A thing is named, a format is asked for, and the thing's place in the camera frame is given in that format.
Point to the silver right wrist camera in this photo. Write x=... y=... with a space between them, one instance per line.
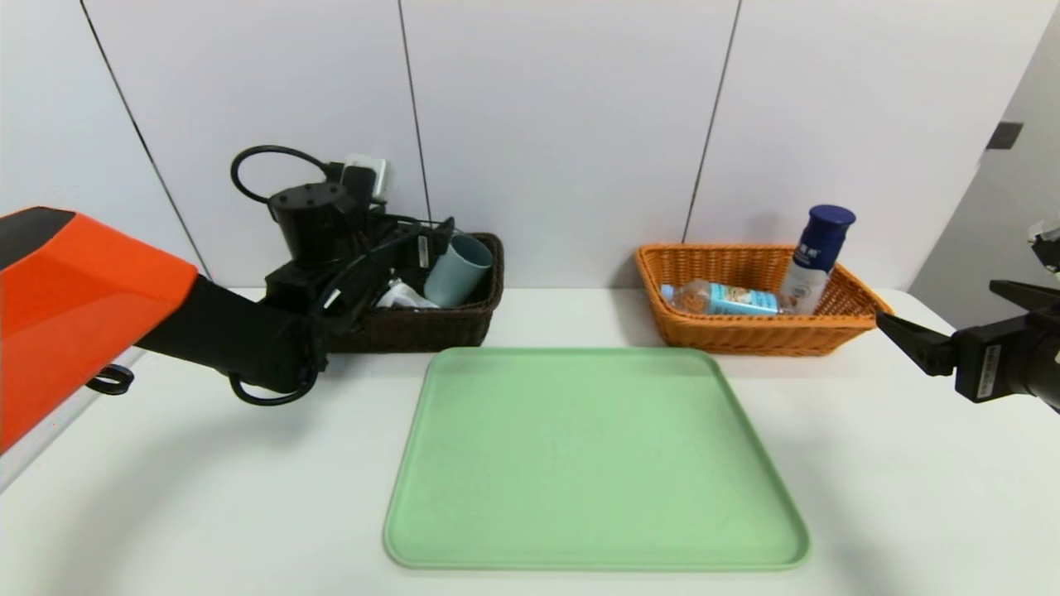
x=1047 y=244

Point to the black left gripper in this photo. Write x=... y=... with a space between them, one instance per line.
x=422 y=247

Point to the light green plastic tray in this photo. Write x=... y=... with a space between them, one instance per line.
x=596 y=497

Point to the dark wall fixture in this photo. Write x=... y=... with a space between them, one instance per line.
x=1004 y=135

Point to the dark brown wicker basket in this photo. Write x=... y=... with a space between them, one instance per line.
x=431 y=331

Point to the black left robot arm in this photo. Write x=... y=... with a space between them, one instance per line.
x=83 y=306

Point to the orange wicker basket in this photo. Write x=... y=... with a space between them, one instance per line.
x=770 y=335

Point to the black braided sleeve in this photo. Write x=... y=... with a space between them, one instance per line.
x=112 y=381

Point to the clear water bottle blue cap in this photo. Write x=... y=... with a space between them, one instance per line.
x=729 y=300

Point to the teal plastic cup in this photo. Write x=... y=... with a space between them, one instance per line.
x=457 y=269

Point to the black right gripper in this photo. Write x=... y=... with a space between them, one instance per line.
x=988 y=365

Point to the white yogurt bottle navy cap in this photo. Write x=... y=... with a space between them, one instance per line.
x=816 y=248

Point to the clear slim spray bottle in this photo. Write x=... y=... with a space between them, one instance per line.
x=406 y=296

